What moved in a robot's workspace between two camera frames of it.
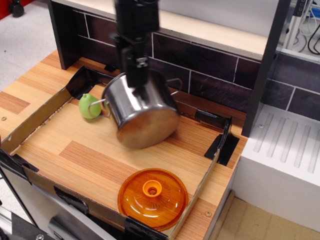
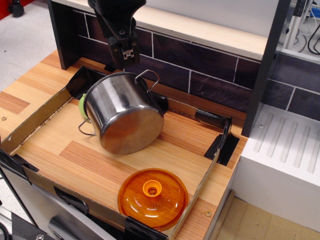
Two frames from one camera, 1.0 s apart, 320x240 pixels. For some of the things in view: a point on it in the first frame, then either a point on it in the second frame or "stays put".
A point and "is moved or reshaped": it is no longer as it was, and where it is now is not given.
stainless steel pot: (143, 117) is moved or reshaped
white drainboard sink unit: (279, 167) stays put
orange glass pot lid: (156, 198) stays put
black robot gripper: (136, 20) to (116, 18)
